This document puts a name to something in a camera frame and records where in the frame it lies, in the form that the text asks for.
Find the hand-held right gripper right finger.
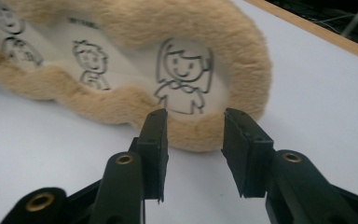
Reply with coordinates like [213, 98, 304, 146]
[221, 107, 358, 224]

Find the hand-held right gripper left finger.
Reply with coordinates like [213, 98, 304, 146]
[89, 107, 170, 224]

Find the beige plush cloud-shaped frame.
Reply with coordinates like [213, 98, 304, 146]
[0, 0, 273, 153]

